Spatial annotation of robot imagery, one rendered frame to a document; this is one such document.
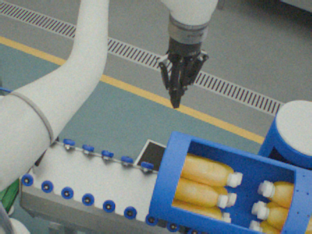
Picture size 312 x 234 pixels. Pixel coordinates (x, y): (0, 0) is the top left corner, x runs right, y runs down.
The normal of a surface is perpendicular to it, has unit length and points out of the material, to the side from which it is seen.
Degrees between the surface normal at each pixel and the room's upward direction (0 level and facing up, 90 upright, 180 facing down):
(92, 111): 0
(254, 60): 0
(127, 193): 0
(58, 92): 32
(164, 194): 59
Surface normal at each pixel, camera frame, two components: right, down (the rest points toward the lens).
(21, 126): 0.61, -0.28
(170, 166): -0.04, -0.21
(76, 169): 0.09, -0.59
